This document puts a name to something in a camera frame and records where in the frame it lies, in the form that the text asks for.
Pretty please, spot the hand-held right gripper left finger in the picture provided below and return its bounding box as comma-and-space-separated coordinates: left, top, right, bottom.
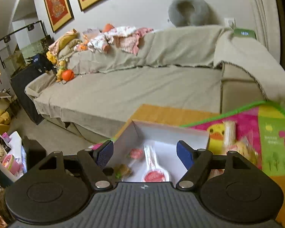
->
39, 140, 114, 191

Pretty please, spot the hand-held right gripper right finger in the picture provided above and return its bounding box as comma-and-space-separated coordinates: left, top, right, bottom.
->
176, 140, 251, 191

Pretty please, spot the pink cardboard box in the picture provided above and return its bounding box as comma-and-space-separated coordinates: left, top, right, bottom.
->
102, 120, 211, 188

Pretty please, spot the rice bar packet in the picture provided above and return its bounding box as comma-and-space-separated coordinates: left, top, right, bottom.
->
222, 121, 237, 148

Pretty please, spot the round bread packet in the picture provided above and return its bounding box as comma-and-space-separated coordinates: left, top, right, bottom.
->
227, 135, 261, 169

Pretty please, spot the small brown corn snack packet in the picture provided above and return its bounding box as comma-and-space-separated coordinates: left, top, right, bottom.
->
113, 163, 134, 179

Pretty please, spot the pink candy packet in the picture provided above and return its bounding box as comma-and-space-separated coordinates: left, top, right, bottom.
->
129, 148, 143, 160

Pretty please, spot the red label snack packet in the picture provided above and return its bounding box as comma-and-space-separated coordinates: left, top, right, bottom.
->
140, 144, 172, 184

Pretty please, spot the beige sofa cover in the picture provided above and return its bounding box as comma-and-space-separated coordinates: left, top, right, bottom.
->
25, 25, 285, 126

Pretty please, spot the beige sofa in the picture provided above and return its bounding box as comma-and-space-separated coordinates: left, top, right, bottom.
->
25, 25, 285, 145

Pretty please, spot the orange ball toy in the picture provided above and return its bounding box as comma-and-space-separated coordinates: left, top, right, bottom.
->
61, 69, 75, 81

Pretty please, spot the colourful cartoon play mat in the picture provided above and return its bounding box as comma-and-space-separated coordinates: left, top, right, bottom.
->
89, 100, 285, 228

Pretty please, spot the pink plastic bowl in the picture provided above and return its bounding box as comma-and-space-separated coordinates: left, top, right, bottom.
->
2, 154, 22, 175

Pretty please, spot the black cabinet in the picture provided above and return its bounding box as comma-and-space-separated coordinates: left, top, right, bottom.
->
10, 65, 58, 125

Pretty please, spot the yellow plush toy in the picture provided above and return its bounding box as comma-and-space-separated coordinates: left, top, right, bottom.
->
46, 52, 67, 81

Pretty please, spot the dark blue bag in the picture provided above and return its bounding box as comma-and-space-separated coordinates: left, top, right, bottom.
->
32, 54, 55, 74

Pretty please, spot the yellow flower-shaped cushion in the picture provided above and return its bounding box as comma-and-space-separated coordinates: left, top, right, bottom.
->
0, 109, 11, 134

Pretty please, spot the white floral baby garment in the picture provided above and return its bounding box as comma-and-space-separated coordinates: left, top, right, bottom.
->
87, 26, 139, 53

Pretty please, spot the pink baby garment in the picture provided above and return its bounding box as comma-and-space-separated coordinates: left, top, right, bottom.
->
115, 27, 155, 55

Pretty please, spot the yellow cloth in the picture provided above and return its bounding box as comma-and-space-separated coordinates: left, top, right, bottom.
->
48, 28, 79, 55

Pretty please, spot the orange cloth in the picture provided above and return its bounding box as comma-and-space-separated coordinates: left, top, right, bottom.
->
102, 23, 115, 33

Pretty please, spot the glass fish tank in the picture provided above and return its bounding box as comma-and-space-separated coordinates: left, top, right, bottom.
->
0, 20, 52, 72

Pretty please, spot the green digital clock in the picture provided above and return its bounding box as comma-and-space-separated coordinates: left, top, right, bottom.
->
233, 28, 257, 40

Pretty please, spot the grey neck pillow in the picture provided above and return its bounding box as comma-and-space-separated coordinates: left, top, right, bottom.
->
167, 0, 223, 28

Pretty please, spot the large red framed picture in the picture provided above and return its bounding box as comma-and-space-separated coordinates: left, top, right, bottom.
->
41, 0, 75, 33

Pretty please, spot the beige curtain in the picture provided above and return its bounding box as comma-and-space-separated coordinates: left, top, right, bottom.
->
247, 0, 283, 63

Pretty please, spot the white wall outlet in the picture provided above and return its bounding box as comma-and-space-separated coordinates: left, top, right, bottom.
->
224, 17, 236, 28

